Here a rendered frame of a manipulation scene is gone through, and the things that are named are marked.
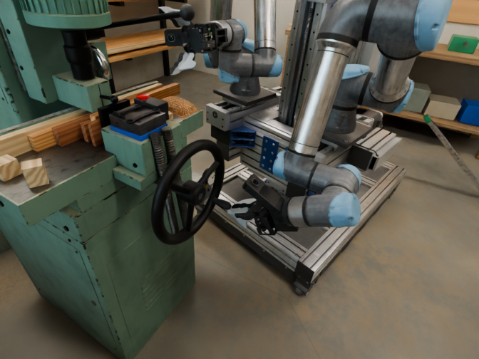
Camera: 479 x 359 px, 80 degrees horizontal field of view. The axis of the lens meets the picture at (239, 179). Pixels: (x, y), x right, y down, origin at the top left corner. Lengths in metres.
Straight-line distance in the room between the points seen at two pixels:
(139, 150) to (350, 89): 0.75
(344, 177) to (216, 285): 1.00
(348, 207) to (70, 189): 0.60
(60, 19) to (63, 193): 0.36
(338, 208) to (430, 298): 1.28
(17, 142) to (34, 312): 0.99
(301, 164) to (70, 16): 0.60
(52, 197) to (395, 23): 0.79
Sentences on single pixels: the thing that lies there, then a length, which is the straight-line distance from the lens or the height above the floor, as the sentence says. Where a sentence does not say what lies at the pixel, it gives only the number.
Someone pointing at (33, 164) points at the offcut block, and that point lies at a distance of 0.70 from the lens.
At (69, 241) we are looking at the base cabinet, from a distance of 0.88.
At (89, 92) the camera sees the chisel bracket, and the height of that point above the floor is 1.02.
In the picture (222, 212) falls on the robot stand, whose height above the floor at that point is 0.18.
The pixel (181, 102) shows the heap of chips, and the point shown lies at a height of 0.93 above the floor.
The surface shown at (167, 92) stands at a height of 0.92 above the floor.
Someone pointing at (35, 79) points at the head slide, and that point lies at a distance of 0.93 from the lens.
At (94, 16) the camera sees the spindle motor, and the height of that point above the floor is 1.19.
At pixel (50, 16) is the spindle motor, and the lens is 0.77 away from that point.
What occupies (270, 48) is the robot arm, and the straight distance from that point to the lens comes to 1.06.
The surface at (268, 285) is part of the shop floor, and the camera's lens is 1.56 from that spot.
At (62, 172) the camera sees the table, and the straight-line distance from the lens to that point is 0.74.
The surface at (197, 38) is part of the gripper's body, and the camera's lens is 0.86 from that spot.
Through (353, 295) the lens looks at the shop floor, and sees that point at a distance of 1.67.
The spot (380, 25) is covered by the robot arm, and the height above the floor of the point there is 1.22.
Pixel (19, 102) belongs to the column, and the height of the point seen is 0.95.
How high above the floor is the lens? 1.28
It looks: 36 degrees down
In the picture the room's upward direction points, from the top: 5 degrees clockwise
